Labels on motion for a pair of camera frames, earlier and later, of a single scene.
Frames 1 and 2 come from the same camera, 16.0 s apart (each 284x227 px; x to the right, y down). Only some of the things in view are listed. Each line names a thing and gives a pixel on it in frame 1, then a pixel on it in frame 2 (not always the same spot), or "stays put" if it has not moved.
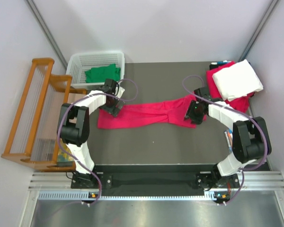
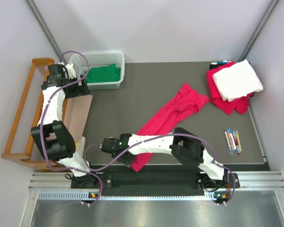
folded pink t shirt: x=241 y=103 stays put
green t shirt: x=100 y=74 stays put
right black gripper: x=195 y=119 -> x=128 y=162
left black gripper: x=112 y=109 -> x=79 y=89
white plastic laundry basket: x=91 y=70 stays put
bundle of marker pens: x=228 y=134 stays put
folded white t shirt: x=237 y=80 stays put
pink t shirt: x=173 y=112 -> x=165 y=119
